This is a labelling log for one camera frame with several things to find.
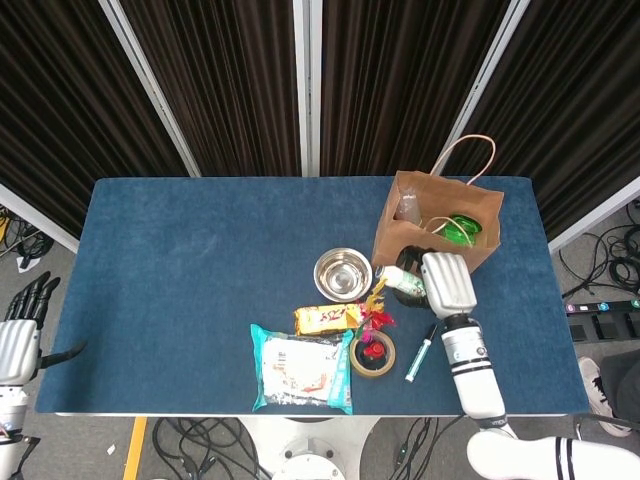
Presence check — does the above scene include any right silver and black robot hand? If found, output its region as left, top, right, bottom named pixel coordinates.
left=394, top=247, right=477, bottom=319

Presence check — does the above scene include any left silver and black robot hand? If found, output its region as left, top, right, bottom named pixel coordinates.
left=0, top=272, right=89, bottom=386

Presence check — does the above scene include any small white and green bottle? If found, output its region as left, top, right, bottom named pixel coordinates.
left=375, top=264, right=426, bottom=297

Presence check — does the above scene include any green toy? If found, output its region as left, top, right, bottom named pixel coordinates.
left=439, top=213, right=484, bottom=246

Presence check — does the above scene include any colourful feather shuttlecock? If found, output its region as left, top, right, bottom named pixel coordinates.
left=357, top=277, right=397, bottom=346

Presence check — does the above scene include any green white marker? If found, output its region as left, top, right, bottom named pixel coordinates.
left=404, top=323, right=439, bottom=384

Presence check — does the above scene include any gold biscuit pack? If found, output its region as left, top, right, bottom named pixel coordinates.
left=293, top=303, right=371, bottom=337

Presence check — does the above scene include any teal instant noodle packet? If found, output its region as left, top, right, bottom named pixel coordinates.
left=249, top=322, right=355, bottom=416

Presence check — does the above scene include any brown paper shopping bag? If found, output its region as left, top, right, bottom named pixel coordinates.
left=371, top=134, right=503, bottom=277

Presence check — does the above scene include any stainless steel bowl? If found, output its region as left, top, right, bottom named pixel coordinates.
left=313, top=248, right=374, bottom=303

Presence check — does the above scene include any brown tape roll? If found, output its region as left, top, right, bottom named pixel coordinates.
left=349, top=330, right=397, bottom=380

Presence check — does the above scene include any blue velvet tablecloth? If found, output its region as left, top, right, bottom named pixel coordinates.
left=37, top=175, right=591, bottom=416

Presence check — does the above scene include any white sneaker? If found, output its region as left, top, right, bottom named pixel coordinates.
left=578, top=355, right=634, bottom=439

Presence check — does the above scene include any person's dark trouser leg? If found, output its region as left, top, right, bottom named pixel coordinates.
left=599, top=349, right=640, bottom=426

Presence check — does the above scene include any dark pleated curtain panel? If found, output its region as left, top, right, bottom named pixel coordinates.
left=121, top=0, right=303, bottom=177
left=319, top=0, right=512, bottom=177
left=0, top=0, right=190, bottom=240
left=444, top=0, right=640, bottom=241

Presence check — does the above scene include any black cable tangle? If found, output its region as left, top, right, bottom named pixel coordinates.
left=558, top=199, right=640, bottom=296
left=389, top=417, right=441, bottom=480
left=152, top=417, right=271, bottom=480
left=0, top=207, right=54, bottom=266

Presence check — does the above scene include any white partition frame post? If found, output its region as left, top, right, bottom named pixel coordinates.
left=98, top=0, right=202, bottom=177
left=429, top=0, right=531, bottom=177
left=548, top=175, right=640, bottom=255
left=0, top=182, right=80, bottom=254
left=292, top=0, right=324, bottom=177

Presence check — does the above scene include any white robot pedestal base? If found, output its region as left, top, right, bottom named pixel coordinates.
left=239, top=415, right=381, bottom=480

